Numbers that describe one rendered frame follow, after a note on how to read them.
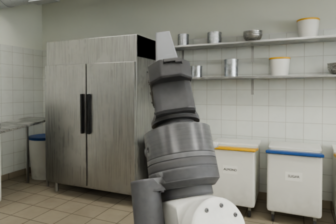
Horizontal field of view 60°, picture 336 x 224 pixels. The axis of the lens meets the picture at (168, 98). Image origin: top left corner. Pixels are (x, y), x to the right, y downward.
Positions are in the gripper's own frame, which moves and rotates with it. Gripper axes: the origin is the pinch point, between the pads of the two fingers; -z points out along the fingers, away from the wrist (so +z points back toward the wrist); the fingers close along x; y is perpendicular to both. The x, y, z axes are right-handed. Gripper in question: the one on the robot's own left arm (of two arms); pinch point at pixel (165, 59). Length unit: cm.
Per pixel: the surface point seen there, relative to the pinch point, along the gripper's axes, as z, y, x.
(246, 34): -161, -118, -262
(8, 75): -207, 223, -373
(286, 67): -112, -154, -263
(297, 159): -8, -133, -258
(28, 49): -261, 200, -387
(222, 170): -11, -62, -294
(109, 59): -159, 50, -277
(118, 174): -27, 57, -321
